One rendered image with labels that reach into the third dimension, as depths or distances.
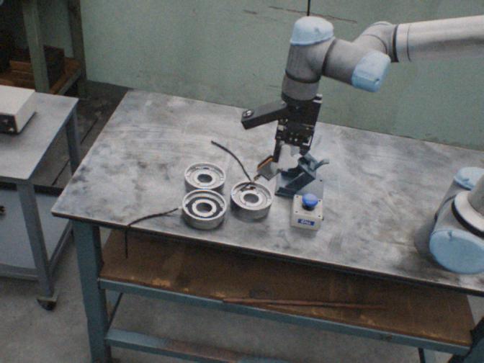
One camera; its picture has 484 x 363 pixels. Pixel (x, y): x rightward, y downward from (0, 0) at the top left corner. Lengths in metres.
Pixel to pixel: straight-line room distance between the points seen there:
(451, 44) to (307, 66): 0.27
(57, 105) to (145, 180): 0.63
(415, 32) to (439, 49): 0.06
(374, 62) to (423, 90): 1.97
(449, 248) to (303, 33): 0.50
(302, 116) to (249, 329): 1.10
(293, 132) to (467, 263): 0.43
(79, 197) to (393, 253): 0.77
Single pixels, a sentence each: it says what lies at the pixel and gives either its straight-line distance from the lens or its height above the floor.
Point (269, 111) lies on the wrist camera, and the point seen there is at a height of 1.09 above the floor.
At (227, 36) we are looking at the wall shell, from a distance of 2.72.
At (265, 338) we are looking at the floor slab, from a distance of 1.93.
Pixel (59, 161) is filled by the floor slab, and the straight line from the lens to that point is 2.63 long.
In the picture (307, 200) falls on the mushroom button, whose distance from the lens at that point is 1.15.
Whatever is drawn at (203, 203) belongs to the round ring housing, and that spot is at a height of 0.82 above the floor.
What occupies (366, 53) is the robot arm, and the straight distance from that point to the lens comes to 0.93.
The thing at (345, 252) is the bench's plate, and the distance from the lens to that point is 1.16.
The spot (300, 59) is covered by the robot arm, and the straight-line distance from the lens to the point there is 0.95.
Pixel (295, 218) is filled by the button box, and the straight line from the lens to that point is 1.16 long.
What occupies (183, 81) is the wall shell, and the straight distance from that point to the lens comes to 2.90.
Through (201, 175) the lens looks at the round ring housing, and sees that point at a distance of 1.24.
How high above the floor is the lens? 1.62
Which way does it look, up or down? 40 degrees down
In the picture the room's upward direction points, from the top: 10 degrees clockwise
